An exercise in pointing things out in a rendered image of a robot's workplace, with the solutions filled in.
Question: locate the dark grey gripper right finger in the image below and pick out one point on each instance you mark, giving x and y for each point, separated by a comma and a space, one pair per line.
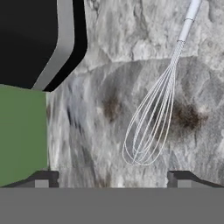
179, 176

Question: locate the green drawer front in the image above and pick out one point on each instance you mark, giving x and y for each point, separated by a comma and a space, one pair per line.
22, 134

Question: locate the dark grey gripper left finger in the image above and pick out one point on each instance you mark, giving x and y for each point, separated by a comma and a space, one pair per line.
46, 176

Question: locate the black and silver appliance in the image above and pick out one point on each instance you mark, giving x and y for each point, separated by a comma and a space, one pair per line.
32, 38

